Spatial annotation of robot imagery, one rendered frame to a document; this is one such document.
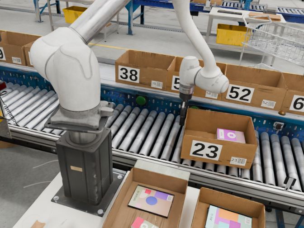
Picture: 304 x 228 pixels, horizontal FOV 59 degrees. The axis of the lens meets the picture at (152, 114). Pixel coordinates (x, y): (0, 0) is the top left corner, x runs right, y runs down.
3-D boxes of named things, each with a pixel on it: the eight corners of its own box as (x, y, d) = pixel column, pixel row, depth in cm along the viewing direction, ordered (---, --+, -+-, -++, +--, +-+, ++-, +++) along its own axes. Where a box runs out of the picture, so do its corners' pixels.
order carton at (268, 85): (219, 101, 187) (224, 79, 178) (222, 84, 211) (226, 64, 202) (279, 112, 179) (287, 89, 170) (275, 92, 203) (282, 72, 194)
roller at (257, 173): (251, 187, 145) (254, 181, 142) (249, 133, 187) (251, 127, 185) (261, 190, 144) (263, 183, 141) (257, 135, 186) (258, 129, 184)
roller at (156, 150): (158, 162, 154) (151, 165, 157) (176, 116, 197) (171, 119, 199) (152, 156, 153) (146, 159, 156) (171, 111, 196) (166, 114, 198)
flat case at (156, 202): (167, 219, 119) (167, 217, 118) (127, 206, 123) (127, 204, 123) (174, 196, 130) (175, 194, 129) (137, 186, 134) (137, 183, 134)
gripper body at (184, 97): (181, 87, 162) (179, 100, 167) (178, 93, 155) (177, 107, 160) (193, 89, 161) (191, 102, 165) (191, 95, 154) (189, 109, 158)
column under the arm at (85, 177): (102, 217, 119) (98, 161, 101) (50, 201, 124) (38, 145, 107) (124, 177, 140) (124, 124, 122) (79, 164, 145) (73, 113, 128)
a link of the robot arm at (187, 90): (178, 84, 152) (177, 93, 155) (194, 87, 150) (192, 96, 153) (181, 78, 159) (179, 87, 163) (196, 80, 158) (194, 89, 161)
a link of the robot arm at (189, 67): (174, 82, 154) (192, 90, 147) (177, 56, 146) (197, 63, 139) (185, 77, 161) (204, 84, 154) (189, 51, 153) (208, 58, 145)
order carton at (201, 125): (179, 158, 154) (183, 134, 145) (183, 129, 179) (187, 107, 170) (250, 169, 149) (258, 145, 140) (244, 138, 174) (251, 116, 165)
